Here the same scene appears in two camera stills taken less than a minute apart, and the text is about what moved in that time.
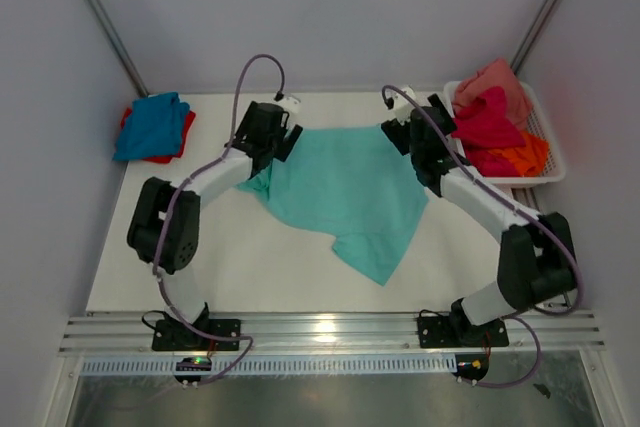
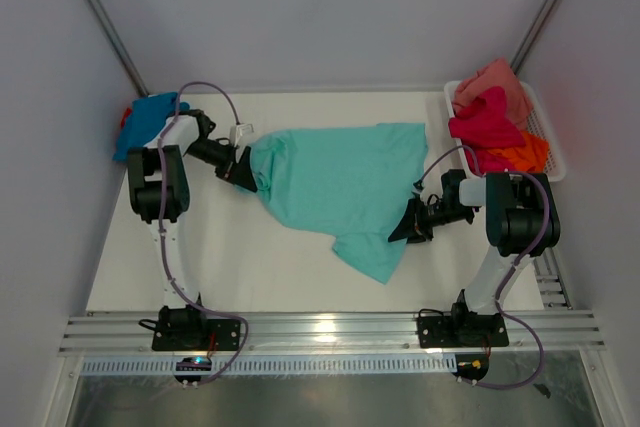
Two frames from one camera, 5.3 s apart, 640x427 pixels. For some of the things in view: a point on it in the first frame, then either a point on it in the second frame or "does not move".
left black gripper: (286, 140) to (242, 174)
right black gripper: (398, 134) to (412, 226)
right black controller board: (471, 365) does not move
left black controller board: (200, 363) does not move
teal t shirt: (353, 183) does not move
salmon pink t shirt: (498, 74) does not move
